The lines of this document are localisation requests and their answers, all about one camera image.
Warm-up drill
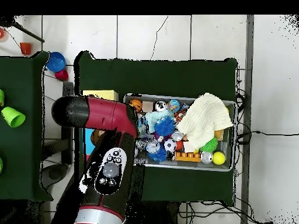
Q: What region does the green spiky ball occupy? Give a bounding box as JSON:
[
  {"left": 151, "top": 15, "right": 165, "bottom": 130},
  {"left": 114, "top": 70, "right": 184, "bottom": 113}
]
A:
[{"left": 199, "top": 136, "right": 218, "bottom": 153}]

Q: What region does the light blue cloth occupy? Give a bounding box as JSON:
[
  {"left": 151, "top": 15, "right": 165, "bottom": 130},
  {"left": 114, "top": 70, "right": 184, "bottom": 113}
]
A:
[{"left": 144, "top": 109, "right": 175, "bottom": 134}]

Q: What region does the black upright board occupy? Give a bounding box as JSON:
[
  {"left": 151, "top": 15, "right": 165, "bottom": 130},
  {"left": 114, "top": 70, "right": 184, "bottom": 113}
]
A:
[{"left": 62, "top": 81, "right": 75, "bottom": 165}]

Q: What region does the orange basketball toy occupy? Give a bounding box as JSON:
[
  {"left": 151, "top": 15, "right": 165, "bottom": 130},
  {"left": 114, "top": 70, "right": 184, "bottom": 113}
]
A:
[{"left": 128, "top": 99, "right": 143, "bottom": 113}]

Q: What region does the black and white soccer ball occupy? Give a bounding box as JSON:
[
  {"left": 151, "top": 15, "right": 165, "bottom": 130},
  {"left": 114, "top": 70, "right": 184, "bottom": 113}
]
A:
[{"left": 164, "top": 138, "right": 178, "bottom": 152}]

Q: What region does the black cable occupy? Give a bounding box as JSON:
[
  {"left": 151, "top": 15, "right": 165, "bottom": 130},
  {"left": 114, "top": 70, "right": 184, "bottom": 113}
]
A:
[{"left": 235, "top": 129, "right": 299, "bottom": 146}]

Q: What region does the dark green tablecloth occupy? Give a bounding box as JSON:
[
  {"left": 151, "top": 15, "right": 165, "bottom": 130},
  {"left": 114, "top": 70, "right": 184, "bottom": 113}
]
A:
[{"left": 74, "top": 50, "right": 239, "bottom": 207}]

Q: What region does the wooden box with three holes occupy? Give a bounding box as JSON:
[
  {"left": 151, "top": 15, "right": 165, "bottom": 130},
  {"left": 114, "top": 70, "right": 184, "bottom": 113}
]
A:
[{"left": 80, "top": 89, "right": 120, "bottom": 164}]

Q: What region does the cream waffle cloth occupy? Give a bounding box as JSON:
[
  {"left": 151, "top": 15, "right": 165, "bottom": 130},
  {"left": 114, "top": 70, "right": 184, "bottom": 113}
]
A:
[{"left": 176, "top": 92, "right": 234, "bottom": 152}]

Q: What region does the silver mesh bin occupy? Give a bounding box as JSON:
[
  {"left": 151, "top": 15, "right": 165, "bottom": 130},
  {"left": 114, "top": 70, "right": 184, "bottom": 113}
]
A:
[{"left": 123, "top": 93, "right": 237, "bottom": 172}]

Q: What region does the black floor stand base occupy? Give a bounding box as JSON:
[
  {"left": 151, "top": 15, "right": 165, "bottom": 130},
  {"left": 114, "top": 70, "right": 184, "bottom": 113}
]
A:
[{"left": 41, "top": 163, "right": 69, "bottom": 187}]

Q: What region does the blue spiky ball with eyes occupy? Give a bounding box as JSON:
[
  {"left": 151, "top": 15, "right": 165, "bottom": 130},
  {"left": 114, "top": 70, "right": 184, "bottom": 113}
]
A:
[{"left": 154, "top": 115, "right": 176, "bottom": 137}]

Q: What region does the small globe ball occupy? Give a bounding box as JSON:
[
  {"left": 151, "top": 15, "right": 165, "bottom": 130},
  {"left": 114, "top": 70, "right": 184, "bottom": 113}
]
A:
[{"left": 166, "top": 99, "right": 181, "bottom": 113}]

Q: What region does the blue bowl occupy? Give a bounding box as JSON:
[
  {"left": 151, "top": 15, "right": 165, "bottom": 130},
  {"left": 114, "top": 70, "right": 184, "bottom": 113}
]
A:
[{"left": 46, "top": 51, "right": 67, "bottom": 73}]

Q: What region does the red cup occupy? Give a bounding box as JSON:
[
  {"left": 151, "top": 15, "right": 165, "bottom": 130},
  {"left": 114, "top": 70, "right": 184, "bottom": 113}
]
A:
[{"left": 54, "top": 69, "right": 69, "bottom": 82}]

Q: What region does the black tripod pole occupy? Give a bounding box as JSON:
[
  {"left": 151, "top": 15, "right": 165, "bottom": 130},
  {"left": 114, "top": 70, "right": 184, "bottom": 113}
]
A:
[{"left": 0, "top": 15, "right": 46, "bottom": 43}]

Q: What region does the green cloth side table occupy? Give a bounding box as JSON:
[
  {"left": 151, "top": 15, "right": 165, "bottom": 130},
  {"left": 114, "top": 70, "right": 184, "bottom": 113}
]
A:
[{"left": 0, "top": 51, "right": 53, "bottom": 202}]

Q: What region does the orange cup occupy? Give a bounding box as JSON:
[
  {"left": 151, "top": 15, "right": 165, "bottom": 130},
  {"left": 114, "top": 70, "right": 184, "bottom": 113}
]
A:
[{"left": 19, "top": 42, "right": 32, "bottom": 56}]

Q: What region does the orange toy brick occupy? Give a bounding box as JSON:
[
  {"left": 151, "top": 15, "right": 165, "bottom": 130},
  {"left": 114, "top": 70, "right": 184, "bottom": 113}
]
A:
[{"left": 174, "top": 150, "right": 201, "bottom": 163}]

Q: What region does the yellow tennis ball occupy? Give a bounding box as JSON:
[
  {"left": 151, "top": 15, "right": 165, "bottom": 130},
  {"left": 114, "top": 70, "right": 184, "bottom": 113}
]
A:
[{"left": 212, "top": 151, "right": 227, "bottom": 166}]

